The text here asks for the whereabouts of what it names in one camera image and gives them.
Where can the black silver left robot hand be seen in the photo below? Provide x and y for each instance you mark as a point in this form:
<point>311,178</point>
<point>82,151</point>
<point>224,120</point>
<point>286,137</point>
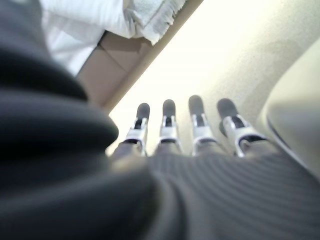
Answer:
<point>75,187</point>

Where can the white duvet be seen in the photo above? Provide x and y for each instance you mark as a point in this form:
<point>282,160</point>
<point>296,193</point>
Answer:
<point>95,15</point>

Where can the white fitted bed sheet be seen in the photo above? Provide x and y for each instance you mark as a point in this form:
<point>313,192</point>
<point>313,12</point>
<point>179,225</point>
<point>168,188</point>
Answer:
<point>67,50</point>

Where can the silver left robot leg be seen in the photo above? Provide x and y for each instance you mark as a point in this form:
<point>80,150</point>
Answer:
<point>295,105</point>

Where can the brown upholstered bed frame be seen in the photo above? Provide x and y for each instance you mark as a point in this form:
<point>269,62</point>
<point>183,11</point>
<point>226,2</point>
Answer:
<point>107,65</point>

